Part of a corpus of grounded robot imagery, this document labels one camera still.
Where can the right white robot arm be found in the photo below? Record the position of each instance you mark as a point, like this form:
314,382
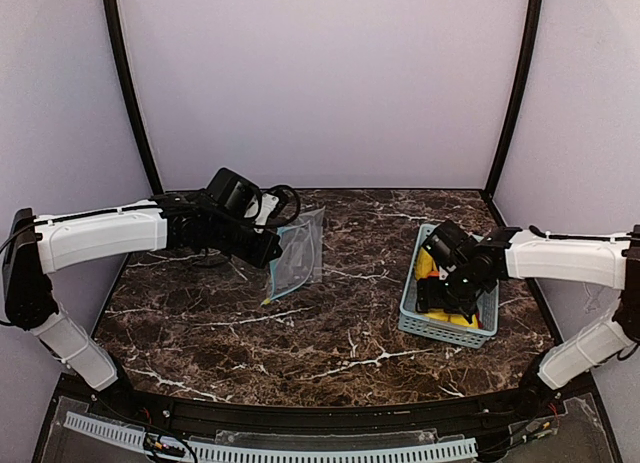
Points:
468,267

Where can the black front table rail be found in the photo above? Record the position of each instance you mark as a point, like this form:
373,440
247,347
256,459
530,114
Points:
485,414

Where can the yellow fruit back left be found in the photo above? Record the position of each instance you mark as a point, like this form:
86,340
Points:
423,265

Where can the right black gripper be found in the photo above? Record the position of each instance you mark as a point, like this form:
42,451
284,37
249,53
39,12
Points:
435,293

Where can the black frame post right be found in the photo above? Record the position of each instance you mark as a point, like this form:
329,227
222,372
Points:
525,56

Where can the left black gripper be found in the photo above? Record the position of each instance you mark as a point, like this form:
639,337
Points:
267,248

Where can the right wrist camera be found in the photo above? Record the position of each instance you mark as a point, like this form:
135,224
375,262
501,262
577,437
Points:
441,252

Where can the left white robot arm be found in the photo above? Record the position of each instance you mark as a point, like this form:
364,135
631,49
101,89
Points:
231,215

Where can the black frame post left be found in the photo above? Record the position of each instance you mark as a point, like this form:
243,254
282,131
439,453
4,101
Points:
129,95

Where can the black frame post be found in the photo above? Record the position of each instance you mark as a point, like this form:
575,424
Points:
525,56
129,95

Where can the light blue plastic basket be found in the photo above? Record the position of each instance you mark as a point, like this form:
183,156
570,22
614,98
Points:
415,323

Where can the slotted grey cable duct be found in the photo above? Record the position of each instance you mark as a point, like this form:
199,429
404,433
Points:
246,447

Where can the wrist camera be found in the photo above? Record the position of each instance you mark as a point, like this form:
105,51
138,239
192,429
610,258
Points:
441,252
264,212

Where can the clear zip bag blue zipper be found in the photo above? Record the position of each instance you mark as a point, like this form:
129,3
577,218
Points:
301,260

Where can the red chili pepper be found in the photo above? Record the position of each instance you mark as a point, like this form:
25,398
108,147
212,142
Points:
480,315

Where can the round yellow lemon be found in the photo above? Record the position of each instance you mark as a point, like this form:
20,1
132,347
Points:
438,315

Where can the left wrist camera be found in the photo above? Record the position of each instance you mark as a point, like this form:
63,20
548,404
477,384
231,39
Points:
264,212

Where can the yellow mango front right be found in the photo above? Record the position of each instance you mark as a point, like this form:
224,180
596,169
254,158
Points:
462,321

